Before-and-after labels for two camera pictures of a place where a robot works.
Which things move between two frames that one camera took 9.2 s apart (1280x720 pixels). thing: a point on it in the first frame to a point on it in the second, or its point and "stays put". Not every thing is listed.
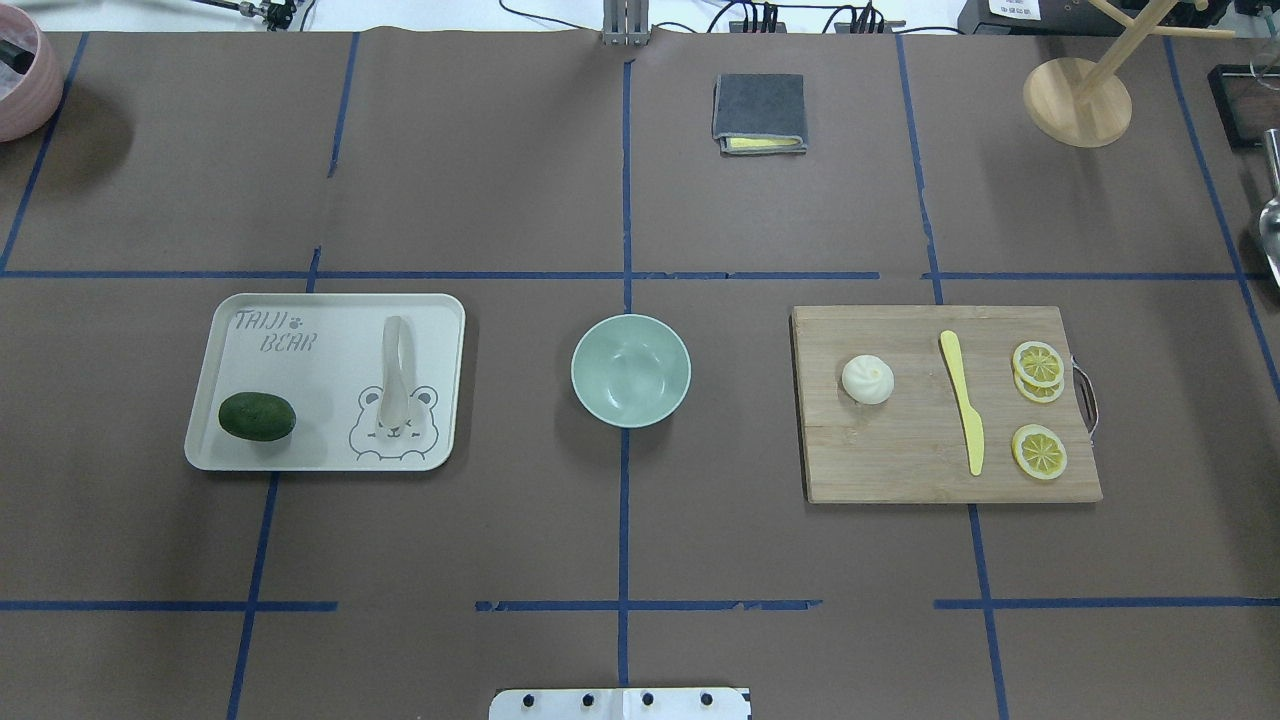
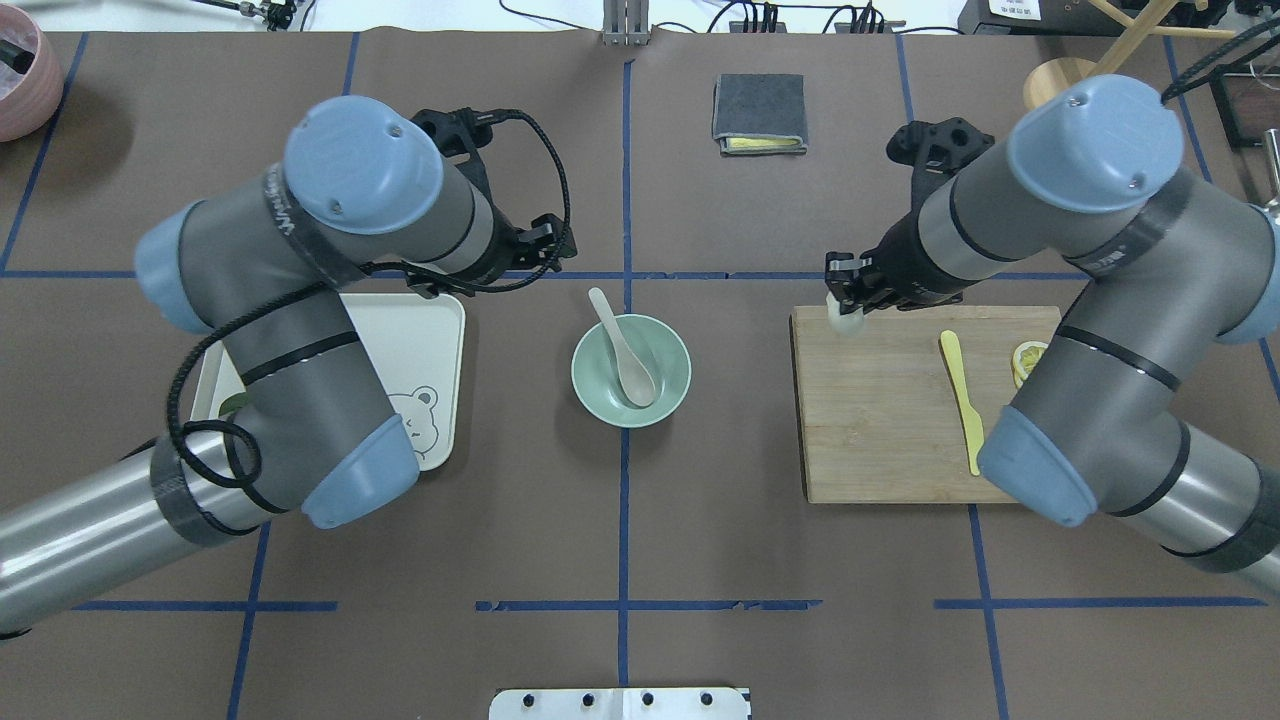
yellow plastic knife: [977, 440] stays put
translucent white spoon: [396, 355] to [637, 380]
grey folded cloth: [759, 113] stays put
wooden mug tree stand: [1084, 105] stays put
